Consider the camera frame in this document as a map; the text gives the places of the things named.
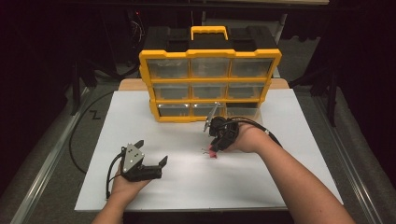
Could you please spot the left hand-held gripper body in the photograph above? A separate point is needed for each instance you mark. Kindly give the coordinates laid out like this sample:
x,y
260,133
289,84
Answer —
x,y
132,157

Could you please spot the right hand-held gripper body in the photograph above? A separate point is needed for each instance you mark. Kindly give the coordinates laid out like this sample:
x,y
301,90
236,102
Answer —
x,y
225,132

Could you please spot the yellow and black organizer cabinet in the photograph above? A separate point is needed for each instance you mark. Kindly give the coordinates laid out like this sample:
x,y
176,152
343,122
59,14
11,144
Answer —
x,y
205,53

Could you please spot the person's right hand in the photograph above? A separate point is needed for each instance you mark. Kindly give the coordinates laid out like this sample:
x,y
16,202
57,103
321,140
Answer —
x,y
250,140

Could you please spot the person's left hand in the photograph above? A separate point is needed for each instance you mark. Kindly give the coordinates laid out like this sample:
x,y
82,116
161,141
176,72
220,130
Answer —
x,y
123,189

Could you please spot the group of clear organizer drawers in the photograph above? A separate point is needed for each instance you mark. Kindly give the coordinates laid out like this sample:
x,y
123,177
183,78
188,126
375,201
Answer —
x,y
168,68

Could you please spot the black metal stand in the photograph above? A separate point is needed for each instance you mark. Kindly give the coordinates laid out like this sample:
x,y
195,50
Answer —
x,y
75,93
332,99

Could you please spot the aluminium rail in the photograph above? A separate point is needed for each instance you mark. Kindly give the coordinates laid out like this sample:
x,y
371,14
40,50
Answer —
x,y
343,149
40,177

